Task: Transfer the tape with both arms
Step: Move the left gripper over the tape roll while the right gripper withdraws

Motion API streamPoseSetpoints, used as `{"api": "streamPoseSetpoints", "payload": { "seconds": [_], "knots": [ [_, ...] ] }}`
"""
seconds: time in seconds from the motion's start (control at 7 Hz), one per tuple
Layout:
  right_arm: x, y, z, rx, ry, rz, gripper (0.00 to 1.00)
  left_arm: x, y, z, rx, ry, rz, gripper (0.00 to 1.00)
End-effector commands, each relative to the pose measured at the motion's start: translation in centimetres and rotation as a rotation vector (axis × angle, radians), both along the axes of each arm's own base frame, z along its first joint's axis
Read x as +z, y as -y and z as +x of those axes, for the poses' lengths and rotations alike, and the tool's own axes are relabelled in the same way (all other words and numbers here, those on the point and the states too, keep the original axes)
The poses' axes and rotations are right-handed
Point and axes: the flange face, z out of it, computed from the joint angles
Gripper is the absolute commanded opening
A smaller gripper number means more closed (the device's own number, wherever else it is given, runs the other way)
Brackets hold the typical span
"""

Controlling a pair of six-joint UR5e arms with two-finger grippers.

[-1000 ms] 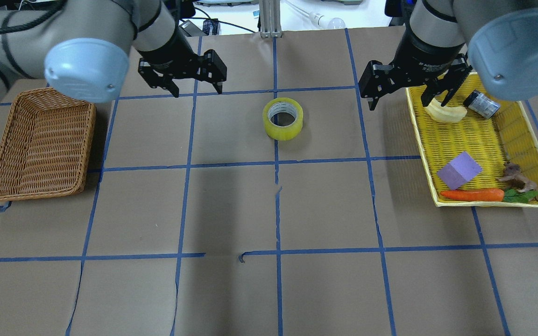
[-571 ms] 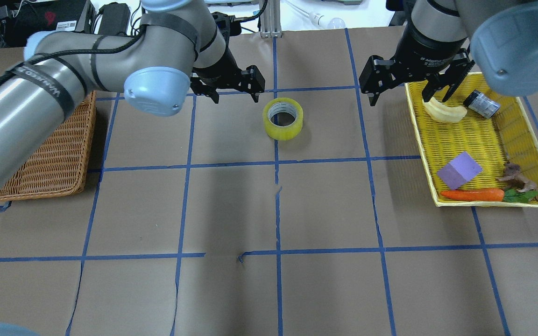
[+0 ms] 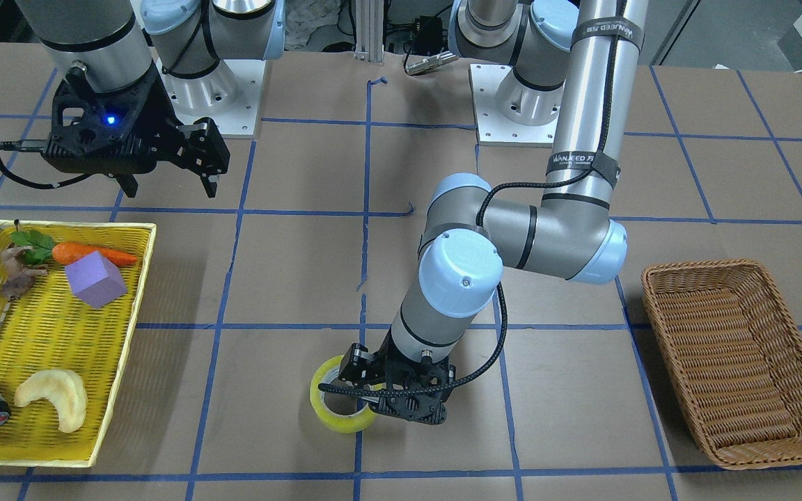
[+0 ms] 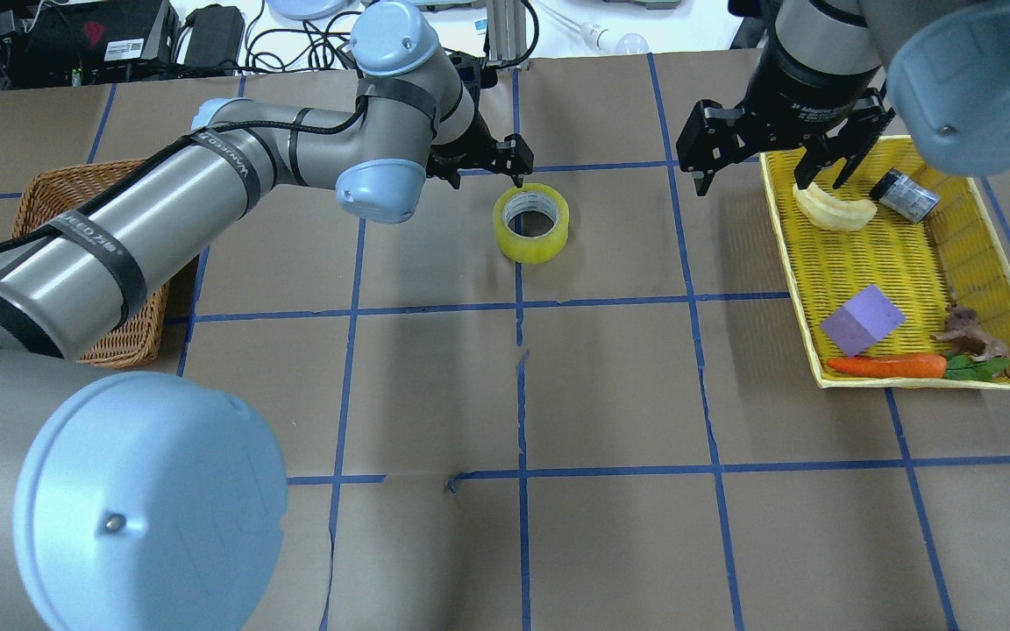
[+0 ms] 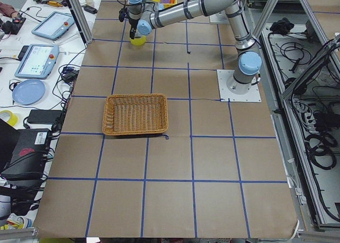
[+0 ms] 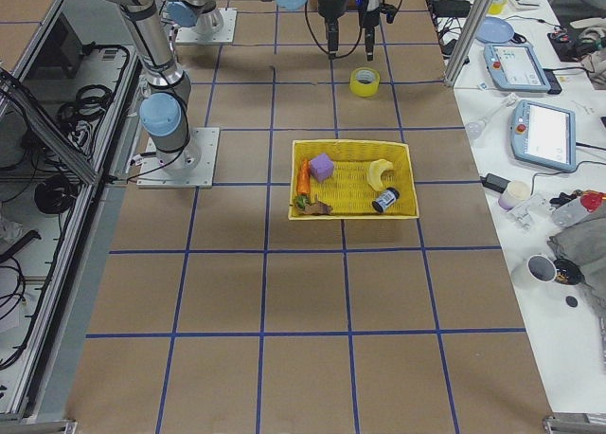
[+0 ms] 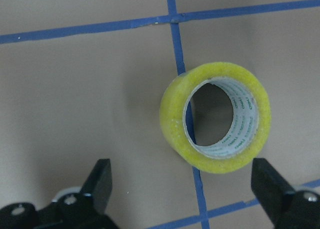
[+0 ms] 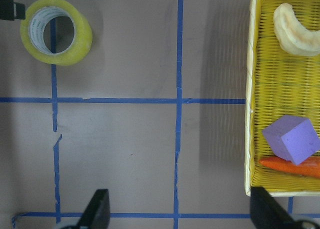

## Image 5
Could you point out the teach pendant tablet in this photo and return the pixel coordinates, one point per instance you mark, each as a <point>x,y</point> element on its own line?
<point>37,62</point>
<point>54,26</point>

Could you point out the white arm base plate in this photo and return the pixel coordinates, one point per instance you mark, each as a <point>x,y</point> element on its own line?
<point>232,91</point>

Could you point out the lower teach pendant tablet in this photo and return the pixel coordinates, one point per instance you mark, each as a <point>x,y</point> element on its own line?
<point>37,62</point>

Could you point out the yellow tape roll on desk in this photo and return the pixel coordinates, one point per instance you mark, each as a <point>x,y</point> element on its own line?
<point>9,117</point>

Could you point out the blue plate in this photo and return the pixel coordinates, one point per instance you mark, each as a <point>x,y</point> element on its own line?
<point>28,92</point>

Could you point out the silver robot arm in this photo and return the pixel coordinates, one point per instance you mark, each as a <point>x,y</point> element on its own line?
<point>147,15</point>

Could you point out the aluminium frame post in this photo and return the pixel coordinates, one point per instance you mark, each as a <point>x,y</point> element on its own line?
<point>80,20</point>

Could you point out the yellow tape roll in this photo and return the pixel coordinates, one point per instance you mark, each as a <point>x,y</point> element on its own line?
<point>9,117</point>
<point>138,41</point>

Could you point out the black computer box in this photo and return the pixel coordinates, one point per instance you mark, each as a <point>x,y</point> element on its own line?
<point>23,150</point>

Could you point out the upper teach pendant tablet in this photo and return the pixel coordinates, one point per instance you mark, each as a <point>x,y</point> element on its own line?
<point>54,26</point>

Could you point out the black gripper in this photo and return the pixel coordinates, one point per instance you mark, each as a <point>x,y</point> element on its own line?
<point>132,23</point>

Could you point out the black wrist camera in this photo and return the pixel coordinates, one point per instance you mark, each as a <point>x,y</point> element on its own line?
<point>122,14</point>

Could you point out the black power adapter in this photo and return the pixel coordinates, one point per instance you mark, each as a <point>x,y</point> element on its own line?
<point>43,116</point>

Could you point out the brown wicker basket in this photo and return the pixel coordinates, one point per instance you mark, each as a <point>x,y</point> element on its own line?
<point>135,114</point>

